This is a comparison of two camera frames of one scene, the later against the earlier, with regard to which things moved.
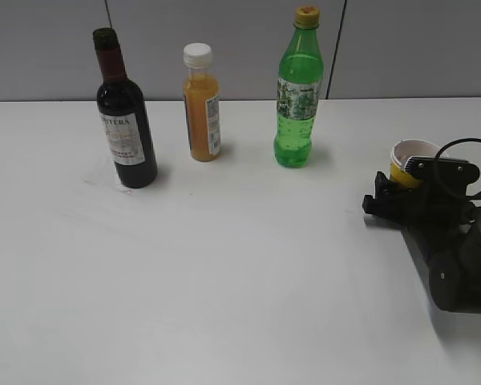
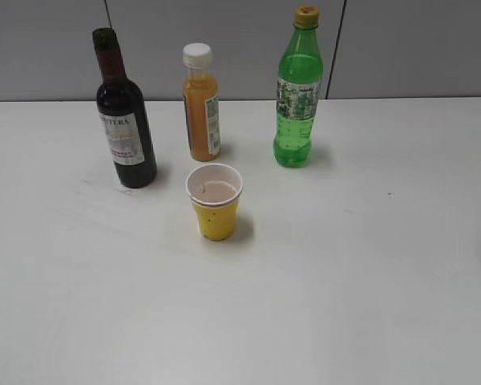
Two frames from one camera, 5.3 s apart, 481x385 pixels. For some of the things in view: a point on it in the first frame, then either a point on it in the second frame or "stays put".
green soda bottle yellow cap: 299,90 stays put
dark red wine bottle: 123,107 stays put
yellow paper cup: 400,154 → 214,190
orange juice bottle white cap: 201,95 stays put
